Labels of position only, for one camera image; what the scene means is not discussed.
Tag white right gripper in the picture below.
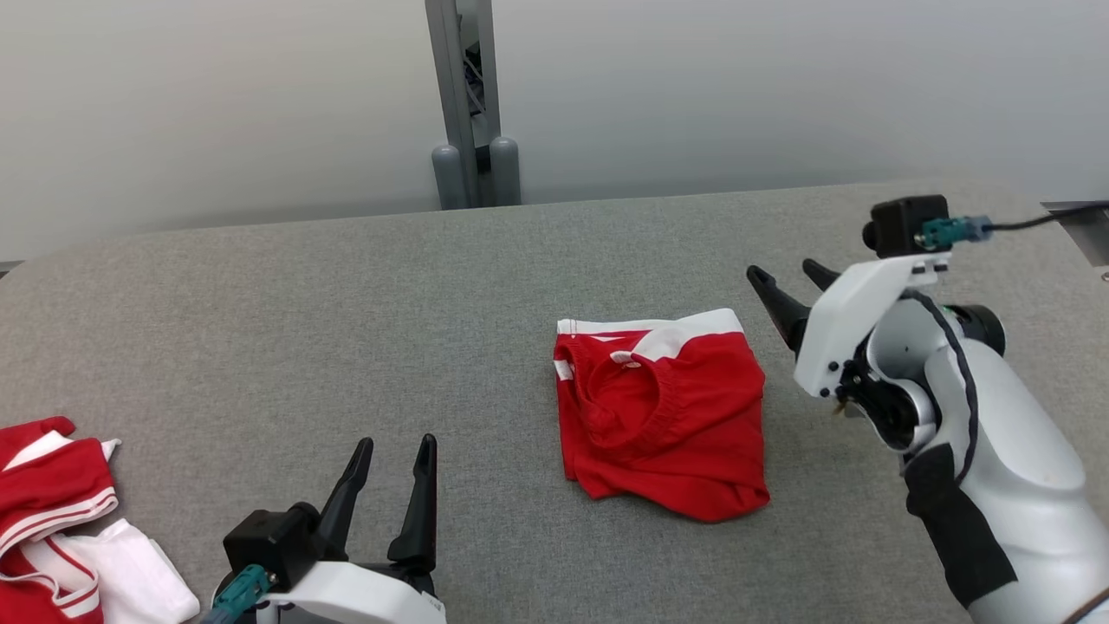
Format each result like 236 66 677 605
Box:
746 251 952 453

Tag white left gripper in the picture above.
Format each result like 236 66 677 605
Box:
258 433 448 624

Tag red shorts with white stripe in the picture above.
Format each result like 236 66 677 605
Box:
553 308 772 523

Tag red jersey with white sleeves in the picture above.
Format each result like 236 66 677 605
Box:
0 416 202 624

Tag grey fabric padded surface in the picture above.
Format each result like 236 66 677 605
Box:
0 178 1109 624

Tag right camera cable teal plug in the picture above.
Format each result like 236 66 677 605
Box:
920 201 1109 252

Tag camera cable teal plug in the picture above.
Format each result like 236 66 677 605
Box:
201 563 272 624
920 201 1109 252

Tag left camera cable teal plug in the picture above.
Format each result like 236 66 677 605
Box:
201 563 272 624

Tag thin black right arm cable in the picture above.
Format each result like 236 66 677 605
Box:
901 289 983 486

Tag grey metal frame piece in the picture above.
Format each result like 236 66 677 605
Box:
1040 199 1109 283

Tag grey metal post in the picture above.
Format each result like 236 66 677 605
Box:
424 0 523 211

